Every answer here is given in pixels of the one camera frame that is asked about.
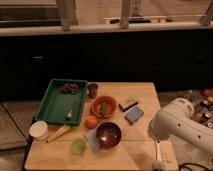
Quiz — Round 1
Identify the white handled black brush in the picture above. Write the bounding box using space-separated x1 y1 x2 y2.
152 140 166 171

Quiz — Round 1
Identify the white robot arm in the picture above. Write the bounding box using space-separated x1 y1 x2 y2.
148 98 213 156

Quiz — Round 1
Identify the small metal cup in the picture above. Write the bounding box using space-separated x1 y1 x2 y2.
88 83 98 98

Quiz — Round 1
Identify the green plastic cup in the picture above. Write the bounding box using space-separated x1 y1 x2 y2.
71 138 86 156

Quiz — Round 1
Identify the white cup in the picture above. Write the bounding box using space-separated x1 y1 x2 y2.
29 121 49 140

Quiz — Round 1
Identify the orange bowl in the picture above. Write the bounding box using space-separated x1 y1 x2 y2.
91 96 117 118

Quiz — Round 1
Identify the green vegetable in bowl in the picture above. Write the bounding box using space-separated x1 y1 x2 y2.
100 101 107 117

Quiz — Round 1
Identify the wooden block eraser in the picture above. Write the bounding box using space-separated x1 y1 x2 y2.
119 99 138 112

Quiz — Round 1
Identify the bunch of red grapes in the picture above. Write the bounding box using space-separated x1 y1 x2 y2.
60 83 78 94

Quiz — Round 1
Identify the blue sponge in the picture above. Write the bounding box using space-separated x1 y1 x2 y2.
125 106 144 124

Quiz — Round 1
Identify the orange fruit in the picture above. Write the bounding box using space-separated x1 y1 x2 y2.
85 116 99 129

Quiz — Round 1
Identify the green plastic tray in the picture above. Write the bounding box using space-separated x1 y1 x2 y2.
35 79 88 125

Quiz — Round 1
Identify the garlic bulb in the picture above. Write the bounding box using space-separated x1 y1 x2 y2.
66 110 72 120

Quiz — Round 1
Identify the dark red bowl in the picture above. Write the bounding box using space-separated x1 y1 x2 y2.
95 122 122 149

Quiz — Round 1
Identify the blue cloth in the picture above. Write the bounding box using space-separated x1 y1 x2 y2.
84 129 100 153

